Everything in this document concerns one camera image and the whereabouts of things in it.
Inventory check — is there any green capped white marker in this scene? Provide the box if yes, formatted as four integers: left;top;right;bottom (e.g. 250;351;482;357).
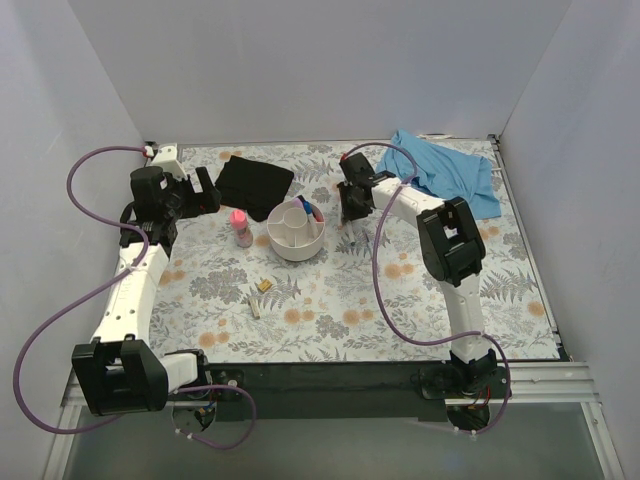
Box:
346;221;356;246

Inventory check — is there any pink capped small bottle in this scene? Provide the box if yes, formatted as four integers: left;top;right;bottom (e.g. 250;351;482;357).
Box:
229;209;253;248

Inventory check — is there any blue capped white marker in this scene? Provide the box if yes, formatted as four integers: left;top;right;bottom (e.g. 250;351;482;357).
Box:
303;201;319;240

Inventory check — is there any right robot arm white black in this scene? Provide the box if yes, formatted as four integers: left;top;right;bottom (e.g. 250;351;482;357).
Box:
338;153;497;398

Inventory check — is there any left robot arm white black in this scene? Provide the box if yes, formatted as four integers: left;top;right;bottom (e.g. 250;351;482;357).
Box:
72;166;221;416

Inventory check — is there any black folded cloth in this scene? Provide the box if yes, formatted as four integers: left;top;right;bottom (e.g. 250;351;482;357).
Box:
215;155;294;222

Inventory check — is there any white round divided organizer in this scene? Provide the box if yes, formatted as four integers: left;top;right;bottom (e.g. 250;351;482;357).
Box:
267;197;326;262

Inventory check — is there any blue cloth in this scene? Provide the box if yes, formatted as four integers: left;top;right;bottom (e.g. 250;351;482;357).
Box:
391;130;501;220

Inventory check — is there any floral patterned table mat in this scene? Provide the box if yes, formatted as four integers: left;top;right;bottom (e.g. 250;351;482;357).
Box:
92;139;561;362

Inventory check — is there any gold binder clip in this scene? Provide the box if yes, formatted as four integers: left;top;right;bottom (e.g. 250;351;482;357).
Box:
257;279;272;293

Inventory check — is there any small beige eraser stick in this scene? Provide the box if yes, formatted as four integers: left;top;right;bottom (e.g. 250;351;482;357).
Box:
248;297;261;319

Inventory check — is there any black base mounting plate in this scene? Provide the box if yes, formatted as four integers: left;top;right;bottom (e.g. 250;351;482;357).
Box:
154;359;517;421

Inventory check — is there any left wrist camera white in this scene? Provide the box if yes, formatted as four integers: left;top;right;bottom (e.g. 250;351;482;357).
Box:
144;143;187;181

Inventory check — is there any aluminium frame rail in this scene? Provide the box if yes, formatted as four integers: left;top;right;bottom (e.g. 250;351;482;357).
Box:
62;362;601;407

